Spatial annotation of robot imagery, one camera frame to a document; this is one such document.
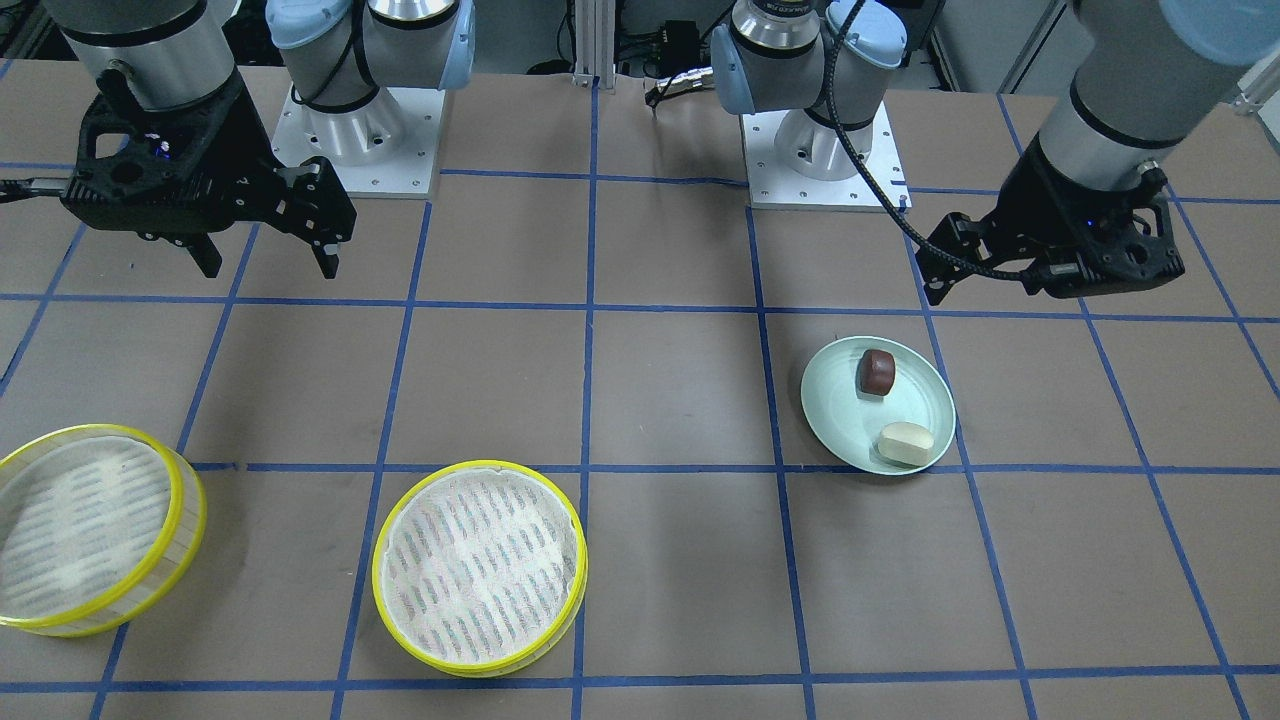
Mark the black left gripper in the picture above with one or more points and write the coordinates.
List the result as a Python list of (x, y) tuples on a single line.
[(1042, 212)]

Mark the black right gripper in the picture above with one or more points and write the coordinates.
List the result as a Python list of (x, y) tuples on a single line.
[(238, 140)]

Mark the brown bun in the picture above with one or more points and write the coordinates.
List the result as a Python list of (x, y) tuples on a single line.
[(876, 373)]

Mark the white bun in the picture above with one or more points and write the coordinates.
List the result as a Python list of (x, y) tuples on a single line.
[(905, 443)]

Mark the yellow steamer basket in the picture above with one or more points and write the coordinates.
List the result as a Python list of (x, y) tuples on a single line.
[(480, 568), (98, 522)]

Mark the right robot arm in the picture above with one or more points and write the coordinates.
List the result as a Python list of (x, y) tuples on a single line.
[(339, 54)]

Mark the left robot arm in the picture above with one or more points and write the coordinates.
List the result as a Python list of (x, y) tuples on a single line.
[(1155, 71)]

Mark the light green plate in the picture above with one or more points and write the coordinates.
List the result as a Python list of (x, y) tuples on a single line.
[(847, 423)]

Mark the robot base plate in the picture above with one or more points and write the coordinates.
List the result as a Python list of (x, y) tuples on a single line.
[(794, 164), (388, 149)]

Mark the aluminium frame post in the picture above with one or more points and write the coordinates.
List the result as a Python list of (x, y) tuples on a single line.
[(594, 40)]

